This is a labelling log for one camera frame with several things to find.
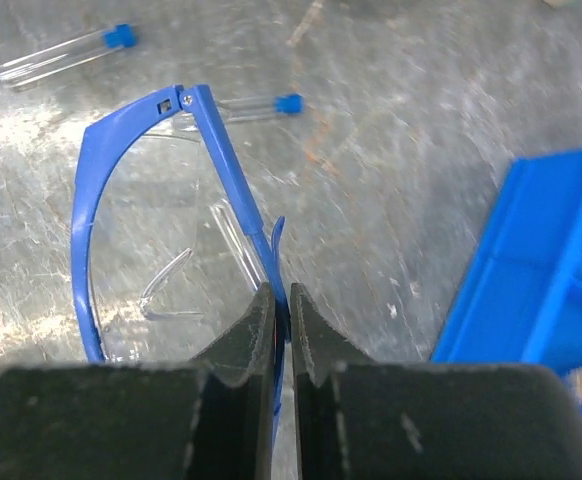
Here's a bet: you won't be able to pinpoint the blue cap test tube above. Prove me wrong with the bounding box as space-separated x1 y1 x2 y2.
0 23 139 90
214 92 304 124

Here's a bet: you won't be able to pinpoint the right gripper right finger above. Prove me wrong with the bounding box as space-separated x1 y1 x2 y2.
289 283 582 479

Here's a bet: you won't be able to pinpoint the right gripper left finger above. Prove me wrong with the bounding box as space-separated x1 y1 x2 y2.
0 285 275 479

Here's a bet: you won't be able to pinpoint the blue divided storage bin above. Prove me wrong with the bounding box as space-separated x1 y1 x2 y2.
431 149 582 378

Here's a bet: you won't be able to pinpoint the blue safety glasses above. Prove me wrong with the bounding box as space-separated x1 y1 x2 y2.
70 84 291 432

